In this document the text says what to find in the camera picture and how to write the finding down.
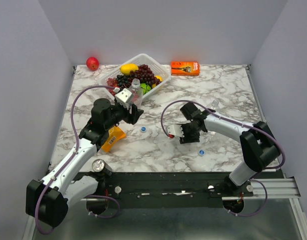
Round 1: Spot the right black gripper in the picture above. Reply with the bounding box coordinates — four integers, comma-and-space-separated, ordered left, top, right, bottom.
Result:
175, 122, 201, 145

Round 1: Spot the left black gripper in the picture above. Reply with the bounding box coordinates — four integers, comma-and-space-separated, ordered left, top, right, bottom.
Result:
104, 101, 144, 130

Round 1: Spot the clear plastic bottle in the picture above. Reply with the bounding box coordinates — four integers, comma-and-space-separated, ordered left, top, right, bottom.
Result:
208, 99, 220, 112
129, 78, 143, 108

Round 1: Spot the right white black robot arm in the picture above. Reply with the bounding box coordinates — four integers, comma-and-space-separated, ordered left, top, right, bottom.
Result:
177, 101, 285, 196

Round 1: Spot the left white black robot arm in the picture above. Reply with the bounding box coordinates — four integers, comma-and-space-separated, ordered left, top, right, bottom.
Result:
25, 98, 143, 228

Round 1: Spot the blue bottle cap right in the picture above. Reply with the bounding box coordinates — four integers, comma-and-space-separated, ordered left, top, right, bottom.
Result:
198, 149, 205, 156

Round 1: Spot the blue bottle cap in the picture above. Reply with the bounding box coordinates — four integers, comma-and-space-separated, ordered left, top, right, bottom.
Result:
198, 149, 205, 156
140, 126, 147, 133

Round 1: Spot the blue bottle cap left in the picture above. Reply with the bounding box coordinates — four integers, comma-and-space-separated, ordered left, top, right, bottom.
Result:
140, 126, 147, 133

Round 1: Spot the orange snack bag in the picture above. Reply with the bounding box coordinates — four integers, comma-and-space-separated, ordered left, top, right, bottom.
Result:
101, 126, 126, 153

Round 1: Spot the red grape bunch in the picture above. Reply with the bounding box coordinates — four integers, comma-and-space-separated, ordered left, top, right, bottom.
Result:
106, 78, 119, 91

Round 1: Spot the green toy fruit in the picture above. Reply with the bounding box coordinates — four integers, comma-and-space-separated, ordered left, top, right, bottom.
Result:
140, 83, 152, 95

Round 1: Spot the yellow mango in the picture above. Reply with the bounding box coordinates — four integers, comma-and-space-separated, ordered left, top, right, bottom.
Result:
120, 63, 139, 76

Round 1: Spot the dark purple grape bunch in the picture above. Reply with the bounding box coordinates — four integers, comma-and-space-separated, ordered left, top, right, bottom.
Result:
115, 64, 157, 88

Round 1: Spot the silver can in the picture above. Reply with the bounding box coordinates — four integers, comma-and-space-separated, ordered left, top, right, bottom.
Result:
91, 158, 113, 177

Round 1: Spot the red apple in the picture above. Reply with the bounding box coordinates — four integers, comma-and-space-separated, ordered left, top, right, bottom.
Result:
86, 57, 100, 71

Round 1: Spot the small yellow lemon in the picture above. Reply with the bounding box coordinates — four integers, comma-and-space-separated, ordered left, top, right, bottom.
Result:
151, 75, 163, 89

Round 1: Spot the white plastic basket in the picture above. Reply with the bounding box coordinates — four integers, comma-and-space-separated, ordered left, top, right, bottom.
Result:
98, 53, 171, 102

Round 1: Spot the orange razor box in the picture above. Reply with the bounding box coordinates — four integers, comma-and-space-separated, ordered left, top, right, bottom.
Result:
170, 61, 200, 76

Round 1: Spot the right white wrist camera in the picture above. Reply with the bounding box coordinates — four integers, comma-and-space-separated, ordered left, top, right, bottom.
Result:
167, 124, 184, 138

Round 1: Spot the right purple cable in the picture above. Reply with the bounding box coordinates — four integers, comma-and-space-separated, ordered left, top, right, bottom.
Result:
160, 100, 286, 217

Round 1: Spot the purple cable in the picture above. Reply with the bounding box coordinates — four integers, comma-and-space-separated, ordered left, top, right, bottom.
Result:
34, 85, 118, 235
160, 100, 286, 217

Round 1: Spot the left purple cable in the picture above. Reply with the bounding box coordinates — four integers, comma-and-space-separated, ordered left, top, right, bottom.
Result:
34, 85, 118, 235

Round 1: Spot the black mounting rail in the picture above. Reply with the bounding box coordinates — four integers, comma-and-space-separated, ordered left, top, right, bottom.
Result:
74, 171, 254, 209

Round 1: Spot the aluminium frame rail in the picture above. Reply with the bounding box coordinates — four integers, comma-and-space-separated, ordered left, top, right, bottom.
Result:
217, 178, 301, 201

